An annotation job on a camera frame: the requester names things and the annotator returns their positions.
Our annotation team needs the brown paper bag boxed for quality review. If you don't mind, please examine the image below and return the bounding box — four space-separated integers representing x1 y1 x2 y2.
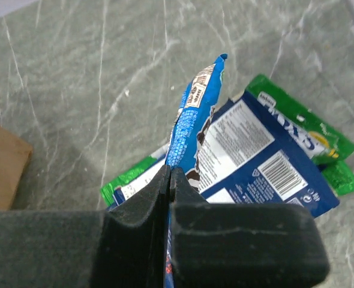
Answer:
0 126 33 211

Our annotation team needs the blue snack packet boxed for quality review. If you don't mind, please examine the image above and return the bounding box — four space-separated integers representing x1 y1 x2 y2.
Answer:
163 53 229 288

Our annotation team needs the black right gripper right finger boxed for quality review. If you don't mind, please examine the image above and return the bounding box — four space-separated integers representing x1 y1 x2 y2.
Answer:
170 168 330 287

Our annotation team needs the blue Burts chips bag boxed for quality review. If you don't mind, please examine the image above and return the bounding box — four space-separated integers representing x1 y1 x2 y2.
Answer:
114 92 339 217

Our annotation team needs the green Fox's candy bag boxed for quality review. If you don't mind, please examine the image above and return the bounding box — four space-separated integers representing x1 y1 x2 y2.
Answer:
245 73 354 166

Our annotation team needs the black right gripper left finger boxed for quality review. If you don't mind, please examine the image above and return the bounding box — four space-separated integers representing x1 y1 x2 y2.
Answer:
0 166 170 287

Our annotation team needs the green Chuba chips bag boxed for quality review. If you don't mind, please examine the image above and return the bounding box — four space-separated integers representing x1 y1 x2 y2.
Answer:
100 144 354 207

